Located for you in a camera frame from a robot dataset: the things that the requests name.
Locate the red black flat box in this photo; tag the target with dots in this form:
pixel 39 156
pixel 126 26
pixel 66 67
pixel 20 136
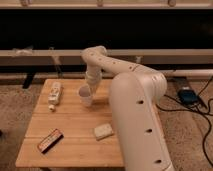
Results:
pixel 48 142

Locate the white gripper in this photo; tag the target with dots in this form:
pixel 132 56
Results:
pixel 93 78

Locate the beige sponge block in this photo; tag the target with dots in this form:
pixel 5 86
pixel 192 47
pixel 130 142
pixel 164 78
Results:
pixel 103 131

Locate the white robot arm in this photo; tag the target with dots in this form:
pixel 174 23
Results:
pixel 133 93

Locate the white tube with cap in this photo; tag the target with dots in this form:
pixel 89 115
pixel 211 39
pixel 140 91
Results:
pixel 54 95

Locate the wooden table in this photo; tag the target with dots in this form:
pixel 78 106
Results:
pixel 78 147

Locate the dark power adapter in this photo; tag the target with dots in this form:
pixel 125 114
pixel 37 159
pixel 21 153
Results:
pixel 188 96

